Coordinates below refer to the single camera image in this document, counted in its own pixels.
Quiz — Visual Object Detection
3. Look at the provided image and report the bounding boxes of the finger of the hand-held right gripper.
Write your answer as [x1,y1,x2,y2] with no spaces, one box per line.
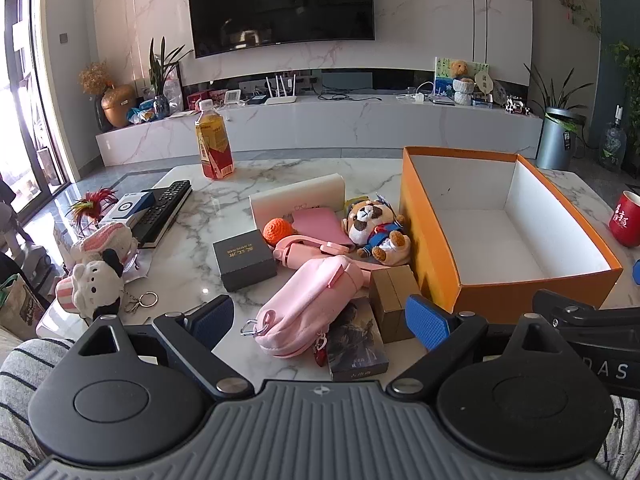
[531,289,603,331]

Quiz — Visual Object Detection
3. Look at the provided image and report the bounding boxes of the green plant in blue vase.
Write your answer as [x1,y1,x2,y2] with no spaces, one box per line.
[147,36,193,121]

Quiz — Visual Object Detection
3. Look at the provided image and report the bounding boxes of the blue and green painting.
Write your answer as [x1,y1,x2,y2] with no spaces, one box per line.
[433,56,490,98]

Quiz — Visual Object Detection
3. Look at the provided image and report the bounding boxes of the white marble media console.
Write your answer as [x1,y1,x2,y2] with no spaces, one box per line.
[95,66,544,167]

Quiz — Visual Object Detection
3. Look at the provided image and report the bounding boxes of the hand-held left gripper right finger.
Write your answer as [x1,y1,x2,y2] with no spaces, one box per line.
[385,293,567,403]

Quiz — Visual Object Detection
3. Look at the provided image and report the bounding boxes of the teddy bear in white pot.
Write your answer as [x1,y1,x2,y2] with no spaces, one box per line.
[448,59,476,107]

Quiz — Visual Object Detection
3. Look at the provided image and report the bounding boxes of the blue and white box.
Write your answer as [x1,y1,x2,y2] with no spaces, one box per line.
[97,191,156,233]

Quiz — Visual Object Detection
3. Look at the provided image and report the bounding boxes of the grey metal bin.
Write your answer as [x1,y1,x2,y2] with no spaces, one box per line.
[536,106,586,171]

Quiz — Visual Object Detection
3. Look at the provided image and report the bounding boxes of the red cup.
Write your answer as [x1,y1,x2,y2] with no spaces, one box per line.
[608,191,640,248]

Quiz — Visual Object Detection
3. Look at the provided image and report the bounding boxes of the black remote control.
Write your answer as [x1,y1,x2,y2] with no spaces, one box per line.
[131,180,193,233]
[135,185,193,250]

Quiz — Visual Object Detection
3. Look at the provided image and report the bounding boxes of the clear water jug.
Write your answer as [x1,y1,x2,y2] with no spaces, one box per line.
[599,105,628,173]

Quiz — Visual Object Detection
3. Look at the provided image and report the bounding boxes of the pink knit plush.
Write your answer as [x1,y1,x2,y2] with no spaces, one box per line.
[70,222,138,266]

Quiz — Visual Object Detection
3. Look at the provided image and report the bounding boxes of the black cable on console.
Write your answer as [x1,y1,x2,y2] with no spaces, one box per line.
[317,91,383,103]

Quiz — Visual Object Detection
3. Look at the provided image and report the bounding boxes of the red gift box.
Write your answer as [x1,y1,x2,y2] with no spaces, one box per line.
[186,89,228,110]

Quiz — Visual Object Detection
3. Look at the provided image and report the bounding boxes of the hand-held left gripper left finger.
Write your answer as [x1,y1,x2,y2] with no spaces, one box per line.
[75,294,255,402]

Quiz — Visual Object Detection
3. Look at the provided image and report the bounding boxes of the long-leaf potted plant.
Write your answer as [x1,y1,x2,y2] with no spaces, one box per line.
[522,62,591,133]

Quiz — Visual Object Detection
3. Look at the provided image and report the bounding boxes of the black wall television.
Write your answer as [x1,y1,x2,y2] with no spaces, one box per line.
[186,0,376,59]

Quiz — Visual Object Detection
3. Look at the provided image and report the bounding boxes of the golden vase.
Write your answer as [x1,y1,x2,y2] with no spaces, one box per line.
[100,84,138,128]

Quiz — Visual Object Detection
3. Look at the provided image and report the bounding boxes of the metal key ring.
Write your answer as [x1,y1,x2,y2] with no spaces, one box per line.
[125,291,160,315]

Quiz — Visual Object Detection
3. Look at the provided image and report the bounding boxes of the dark printed card box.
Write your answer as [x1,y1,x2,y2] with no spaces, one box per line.
[327,297,390,382]

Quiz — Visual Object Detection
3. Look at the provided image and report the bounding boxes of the small brown cardboard box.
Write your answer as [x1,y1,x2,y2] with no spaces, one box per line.
[368,265,426,343]

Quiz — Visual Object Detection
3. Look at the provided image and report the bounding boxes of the white rectangular case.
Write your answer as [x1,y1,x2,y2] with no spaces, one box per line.
[249,173,346,233]

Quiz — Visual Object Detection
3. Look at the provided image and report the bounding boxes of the pink zip pouch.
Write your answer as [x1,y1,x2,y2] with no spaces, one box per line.
[241,255,365,359]

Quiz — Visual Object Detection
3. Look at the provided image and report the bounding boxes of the printed tote bag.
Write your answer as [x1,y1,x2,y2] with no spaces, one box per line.
[0,272,46,341]

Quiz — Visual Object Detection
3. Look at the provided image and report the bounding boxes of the round paper fan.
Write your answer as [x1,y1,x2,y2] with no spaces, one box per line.
[472,71,493,101]

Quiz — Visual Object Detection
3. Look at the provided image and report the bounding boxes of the black and white plush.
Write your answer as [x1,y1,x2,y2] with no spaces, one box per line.
[55,247,126,320]

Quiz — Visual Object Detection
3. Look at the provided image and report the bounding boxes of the red feather toy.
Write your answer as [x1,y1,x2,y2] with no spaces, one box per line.
[65,186,119,228]

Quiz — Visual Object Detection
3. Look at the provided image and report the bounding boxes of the blue snack bag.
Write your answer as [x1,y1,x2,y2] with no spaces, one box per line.
[126,100,157,125]

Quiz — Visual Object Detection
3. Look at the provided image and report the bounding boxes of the pink wallet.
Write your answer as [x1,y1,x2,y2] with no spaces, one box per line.
[291,207,348,246]

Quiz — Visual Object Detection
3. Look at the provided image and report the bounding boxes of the brown dog plush toy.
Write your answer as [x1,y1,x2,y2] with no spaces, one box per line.
[341,199,412,266]

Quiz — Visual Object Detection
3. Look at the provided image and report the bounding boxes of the orange cardboard box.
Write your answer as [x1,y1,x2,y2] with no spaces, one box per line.
[398,146,624,325]

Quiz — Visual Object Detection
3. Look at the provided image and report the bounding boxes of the white router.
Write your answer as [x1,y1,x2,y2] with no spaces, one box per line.
[263,74,299,106]

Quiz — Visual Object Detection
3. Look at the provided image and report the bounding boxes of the pink selfie stick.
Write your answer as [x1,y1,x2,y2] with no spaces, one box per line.
[272,234,356,270]

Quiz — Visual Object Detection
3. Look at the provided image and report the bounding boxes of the yellow tea bottle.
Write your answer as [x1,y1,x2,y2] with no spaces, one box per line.
[194,100,235,181]

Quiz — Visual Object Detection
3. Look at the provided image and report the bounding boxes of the leafy green plant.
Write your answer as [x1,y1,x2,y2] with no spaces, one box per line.
[607,40,640,111]

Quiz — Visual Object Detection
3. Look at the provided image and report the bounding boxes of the orange ball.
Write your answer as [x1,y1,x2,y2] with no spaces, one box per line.
[262,218,296,247]

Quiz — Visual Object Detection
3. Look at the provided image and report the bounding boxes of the dried flowers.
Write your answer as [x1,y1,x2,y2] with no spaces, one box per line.
[77,60,113,96]

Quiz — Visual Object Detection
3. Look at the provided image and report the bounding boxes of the small black box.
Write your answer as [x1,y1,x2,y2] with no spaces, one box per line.
[212,230,278,292]

